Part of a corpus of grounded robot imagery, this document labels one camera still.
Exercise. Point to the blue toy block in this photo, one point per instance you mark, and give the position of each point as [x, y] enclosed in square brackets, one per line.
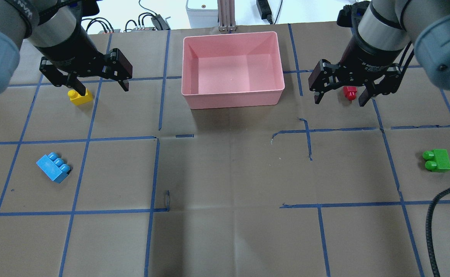
[54, 167]

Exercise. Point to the aluminium frame post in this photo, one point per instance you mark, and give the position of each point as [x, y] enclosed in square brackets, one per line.
[226, 16]

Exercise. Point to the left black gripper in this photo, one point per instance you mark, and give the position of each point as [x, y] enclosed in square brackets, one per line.
[70, 53]

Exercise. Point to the white square box device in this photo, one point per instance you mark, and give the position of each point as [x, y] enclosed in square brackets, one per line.
[202, 13]

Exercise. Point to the brown paper table cover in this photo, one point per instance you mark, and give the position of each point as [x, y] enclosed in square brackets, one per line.
[159, 190]

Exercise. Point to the green toy block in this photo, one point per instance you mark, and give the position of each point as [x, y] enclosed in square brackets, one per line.
[436, 160]

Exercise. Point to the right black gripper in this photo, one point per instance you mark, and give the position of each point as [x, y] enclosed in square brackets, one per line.
[367, 57]

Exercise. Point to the black power adapter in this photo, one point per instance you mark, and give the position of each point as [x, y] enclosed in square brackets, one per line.
[264, 10]

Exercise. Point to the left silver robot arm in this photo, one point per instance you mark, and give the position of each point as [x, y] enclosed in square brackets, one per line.
[54, 28]

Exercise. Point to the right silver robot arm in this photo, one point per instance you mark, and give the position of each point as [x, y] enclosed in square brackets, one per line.
[387, 34]

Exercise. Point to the yellow toy block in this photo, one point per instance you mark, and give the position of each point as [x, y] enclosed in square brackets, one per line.
[77, 99]

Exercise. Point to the pink plastic box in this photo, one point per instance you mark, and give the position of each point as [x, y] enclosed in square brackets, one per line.
[232, 70]

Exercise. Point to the red toy block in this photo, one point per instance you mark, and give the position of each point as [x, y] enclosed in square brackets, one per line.
[350, 92]

